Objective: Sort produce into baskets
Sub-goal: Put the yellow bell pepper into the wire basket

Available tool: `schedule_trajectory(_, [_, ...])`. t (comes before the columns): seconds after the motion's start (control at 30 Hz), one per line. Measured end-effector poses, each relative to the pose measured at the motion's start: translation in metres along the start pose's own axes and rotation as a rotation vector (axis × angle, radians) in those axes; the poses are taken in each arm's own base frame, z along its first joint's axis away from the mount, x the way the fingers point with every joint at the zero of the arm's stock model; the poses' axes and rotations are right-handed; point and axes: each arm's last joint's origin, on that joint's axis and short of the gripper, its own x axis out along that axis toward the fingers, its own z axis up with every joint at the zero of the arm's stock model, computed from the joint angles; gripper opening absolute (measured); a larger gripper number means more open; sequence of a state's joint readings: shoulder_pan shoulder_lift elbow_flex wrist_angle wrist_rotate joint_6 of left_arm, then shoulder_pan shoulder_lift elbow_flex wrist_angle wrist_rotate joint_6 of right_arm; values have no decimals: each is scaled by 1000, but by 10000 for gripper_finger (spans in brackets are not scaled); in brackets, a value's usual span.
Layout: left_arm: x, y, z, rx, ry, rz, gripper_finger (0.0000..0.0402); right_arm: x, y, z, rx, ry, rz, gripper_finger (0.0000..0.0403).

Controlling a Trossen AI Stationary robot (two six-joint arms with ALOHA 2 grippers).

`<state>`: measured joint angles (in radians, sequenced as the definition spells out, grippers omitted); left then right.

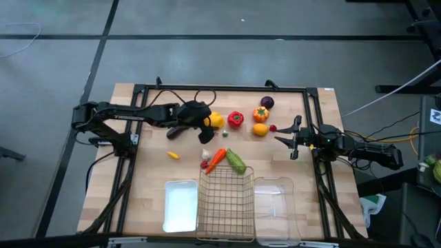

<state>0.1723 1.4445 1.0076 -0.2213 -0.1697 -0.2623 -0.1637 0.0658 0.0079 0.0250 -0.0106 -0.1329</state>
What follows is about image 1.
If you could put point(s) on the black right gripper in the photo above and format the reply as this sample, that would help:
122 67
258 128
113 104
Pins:
305 137

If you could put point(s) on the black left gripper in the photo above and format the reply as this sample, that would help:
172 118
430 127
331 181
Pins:
194 113

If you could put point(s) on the yellow bell pepper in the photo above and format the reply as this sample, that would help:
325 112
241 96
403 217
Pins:
215 120

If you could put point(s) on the white garlic bulb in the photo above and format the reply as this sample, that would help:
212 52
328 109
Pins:
206 154

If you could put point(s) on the small green mushroom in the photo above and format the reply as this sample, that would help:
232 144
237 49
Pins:
225 133

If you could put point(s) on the orange carrot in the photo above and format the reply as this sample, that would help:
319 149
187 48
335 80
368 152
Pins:
216 160

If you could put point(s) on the red bell pepper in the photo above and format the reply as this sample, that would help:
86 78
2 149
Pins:
235 119
204 164

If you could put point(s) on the orange round fruit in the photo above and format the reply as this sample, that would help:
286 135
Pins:
260 129

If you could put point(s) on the dark purple eggplant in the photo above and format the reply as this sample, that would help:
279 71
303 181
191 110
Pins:
175 132

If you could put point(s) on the bumpy light green cucumber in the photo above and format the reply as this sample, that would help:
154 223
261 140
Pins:
236 160

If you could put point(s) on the small yellow chili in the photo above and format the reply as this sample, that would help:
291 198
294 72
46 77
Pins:
173 155

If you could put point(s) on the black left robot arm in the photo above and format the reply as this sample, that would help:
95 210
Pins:
138 115

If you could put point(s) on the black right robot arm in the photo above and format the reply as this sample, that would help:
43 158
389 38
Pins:
372 151

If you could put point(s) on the orange persimmon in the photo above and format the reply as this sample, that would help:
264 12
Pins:
260 114

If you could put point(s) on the dark purple round fruit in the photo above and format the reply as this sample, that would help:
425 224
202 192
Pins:
267 102

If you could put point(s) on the white plastic bin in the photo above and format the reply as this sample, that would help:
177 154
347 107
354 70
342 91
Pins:
180 206

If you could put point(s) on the clear plastic bin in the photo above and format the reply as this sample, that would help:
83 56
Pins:
275 210

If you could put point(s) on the green white bag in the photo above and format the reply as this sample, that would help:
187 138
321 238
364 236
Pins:
373 203

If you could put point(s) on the gray cabinet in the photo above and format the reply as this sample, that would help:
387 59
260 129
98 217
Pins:
427 144

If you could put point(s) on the green toy vegetable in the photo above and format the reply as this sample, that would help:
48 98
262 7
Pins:
437 170

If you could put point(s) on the dark furniture leg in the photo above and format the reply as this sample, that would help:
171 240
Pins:
10 153

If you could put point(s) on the black metal table frame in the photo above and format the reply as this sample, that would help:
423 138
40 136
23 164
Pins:
224 87

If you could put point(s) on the silver metal bracket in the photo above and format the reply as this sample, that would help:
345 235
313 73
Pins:
317 245
127 241

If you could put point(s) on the black furniture frame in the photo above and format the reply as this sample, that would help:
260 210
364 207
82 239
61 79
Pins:
423 20

